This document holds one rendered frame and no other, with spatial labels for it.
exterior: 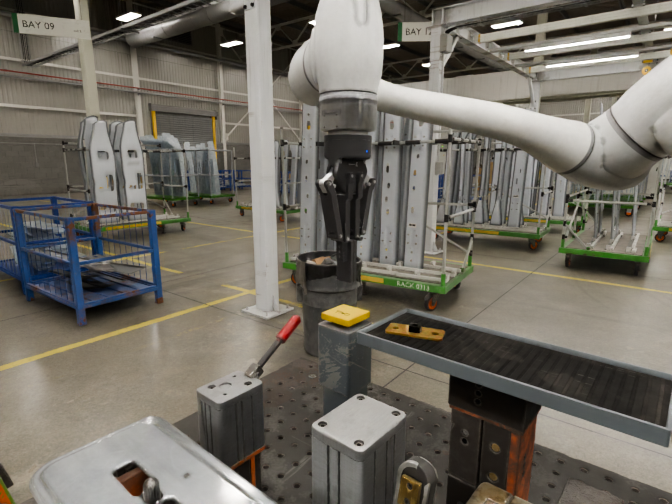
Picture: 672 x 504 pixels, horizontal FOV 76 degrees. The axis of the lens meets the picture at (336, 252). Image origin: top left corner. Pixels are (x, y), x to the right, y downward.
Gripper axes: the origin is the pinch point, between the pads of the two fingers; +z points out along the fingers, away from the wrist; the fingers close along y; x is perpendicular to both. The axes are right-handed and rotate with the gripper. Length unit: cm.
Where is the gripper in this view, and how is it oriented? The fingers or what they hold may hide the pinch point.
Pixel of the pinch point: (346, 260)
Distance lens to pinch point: 71.8
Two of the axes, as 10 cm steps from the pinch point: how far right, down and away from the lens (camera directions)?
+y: -6.5, 1.5, -7.5
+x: 7.6, 1.3, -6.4
